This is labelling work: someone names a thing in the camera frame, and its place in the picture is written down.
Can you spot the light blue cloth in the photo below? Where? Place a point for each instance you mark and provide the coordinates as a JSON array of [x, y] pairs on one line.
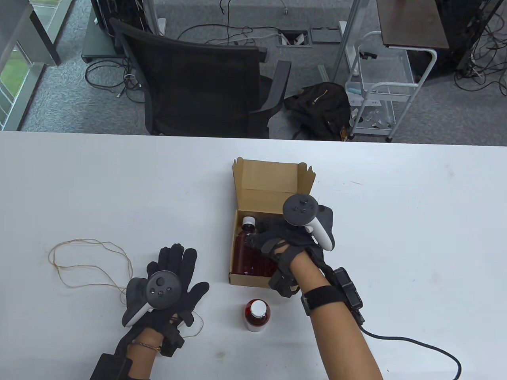
[[354, 91]]

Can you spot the grey handheld controller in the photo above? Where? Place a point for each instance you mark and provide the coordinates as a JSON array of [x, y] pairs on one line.
[[162, 291], [301, 209]]

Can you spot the red liquid bottle white cap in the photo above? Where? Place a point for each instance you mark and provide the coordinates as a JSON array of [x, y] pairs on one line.
[[264, 266], [257, 314], [242, 257]]

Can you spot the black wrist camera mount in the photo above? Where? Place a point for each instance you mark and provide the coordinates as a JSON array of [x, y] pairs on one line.
[[173, 342], [283, 285]]

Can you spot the grey pillar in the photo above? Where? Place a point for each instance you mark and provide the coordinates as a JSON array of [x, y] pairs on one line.
[[31, 35]]

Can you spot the grey base platform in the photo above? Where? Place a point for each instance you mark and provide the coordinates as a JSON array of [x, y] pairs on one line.
[[97, 43]]

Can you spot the person's right hand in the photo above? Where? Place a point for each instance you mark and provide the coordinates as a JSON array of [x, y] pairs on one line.
[[285, 241]]

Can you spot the grey floor cover plate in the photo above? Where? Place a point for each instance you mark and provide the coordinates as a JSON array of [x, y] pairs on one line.
[[324, 35]]

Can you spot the brown cardboard box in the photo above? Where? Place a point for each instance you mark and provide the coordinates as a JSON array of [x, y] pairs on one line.
[[265, 178]]

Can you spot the person's left hand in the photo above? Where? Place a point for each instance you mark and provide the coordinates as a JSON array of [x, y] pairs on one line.
[[187, 271]]

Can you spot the black mesh office chair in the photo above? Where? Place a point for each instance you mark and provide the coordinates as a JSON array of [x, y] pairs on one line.
[[198, 87]]

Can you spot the dark brown desk top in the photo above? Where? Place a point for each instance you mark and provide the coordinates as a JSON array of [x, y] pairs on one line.
[[412, 23]]

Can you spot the person's left forearm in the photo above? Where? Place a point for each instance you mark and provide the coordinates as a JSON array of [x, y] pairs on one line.
[[142, 362]]

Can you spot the black equipment rack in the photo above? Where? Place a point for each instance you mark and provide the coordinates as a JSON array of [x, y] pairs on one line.
[[115, 12], [455, 23]]

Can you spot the small black clamp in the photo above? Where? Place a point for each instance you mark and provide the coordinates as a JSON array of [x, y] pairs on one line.
[[368, 56]]

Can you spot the grey metal desk leg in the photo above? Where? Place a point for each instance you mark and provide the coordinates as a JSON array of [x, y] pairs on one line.
[[344, 43]]

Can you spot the black backpack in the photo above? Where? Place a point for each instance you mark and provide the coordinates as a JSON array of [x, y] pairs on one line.
[[321, 107]]

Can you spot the open floor outlet box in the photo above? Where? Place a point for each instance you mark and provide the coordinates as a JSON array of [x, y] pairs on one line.
[[293, 38]]

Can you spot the person's right forearm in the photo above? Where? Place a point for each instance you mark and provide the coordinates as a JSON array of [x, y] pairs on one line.
[[340, 340]]

